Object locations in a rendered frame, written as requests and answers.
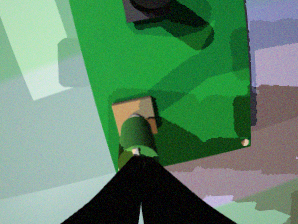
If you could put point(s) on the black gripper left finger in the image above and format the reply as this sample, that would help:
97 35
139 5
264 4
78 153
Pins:
118 202

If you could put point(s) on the green circuit board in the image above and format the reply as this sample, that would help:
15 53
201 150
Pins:
175 88

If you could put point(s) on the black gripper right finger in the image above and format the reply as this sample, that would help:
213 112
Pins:
165 200

